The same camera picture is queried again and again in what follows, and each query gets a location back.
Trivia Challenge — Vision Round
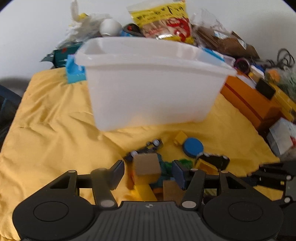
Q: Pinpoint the orange box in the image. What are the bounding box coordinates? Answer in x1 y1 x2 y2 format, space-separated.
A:
221 76 283 132

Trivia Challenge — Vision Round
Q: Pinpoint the light blue card box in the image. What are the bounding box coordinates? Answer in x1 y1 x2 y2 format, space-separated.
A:
65 54 86 84

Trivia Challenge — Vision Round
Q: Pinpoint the blue round disc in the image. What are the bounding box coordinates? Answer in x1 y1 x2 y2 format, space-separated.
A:
182 138 204 158

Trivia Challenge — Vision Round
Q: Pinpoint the yellow cloth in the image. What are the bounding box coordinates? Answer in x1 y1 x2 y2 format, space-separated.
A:
1 68 278 240

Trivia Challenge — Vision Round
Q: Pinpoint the orange yellow toy block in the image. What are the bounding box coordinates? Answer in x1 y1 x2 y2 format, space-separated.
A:
194 159 219 175

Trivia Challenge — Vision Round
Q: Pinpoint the yellow toy brick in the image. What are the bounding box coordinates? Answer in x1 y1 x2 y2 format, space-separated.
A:
132 175 163 202

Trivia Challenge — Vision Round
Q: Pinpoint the yellow snack bag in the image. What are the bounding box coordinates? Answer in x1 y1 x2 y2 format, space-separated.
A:
126 1 194 45

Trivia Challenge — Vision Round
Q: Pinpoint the dark green tissue pack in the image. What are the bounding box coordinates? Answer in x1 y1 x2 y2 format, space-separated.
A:
41 42 83 68

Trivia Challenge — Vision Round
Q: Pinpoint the small yellow block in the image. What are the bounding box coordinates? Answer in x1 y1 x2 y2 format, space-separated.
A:
173 131 188 146

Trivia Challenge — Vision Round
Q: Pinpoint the black orange toy car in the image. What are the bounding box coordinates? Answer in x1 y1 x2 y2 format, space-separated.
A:
196 152 230 171

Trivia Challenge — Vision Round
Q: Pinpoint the dark blue toy car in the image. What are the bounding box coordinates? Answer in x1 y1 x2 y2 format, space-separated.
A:
123 139 163 162

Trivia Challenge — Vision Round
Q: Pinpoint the brown parcel bag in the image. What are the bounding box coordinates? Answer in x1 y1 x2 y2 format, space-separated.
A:
193 26 259 59

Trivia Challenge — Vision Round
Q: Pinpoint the white plastic bag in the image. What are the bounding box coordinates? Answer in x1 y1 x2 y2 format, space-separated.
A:
57 1 112 48

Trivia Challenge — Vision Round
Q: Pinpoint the white plastic bin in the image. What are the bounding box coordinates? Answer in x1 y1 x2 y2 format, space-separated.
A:
75 37 236 131

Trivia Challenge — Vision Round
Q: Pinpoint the wooden cube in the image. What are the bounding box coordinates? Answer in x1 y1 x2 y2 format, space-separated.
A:
163 180 185 205
133 153 161 176

